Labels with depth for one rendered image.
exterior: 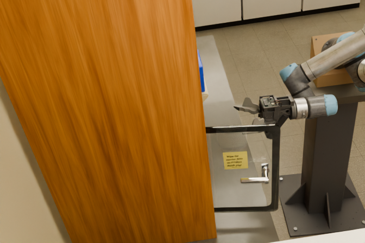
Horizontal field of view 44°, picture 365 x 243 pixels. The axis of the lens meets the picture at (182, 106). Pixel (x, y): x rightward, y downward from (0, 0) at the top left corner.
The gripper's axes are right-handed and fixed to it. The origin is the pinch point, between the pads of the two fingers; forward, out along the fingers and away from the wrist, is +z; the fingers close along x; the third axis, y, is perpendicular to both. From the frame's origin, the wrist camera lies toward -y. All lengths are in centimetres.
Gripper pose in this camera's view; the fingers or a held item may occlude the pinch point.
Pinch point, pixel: (237, 120)
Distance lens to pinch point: 162.9
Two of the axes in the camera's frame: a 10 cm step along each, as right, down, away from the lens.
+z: -9.9, 1.2, -0.4
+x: 1.0, 6.0, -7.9
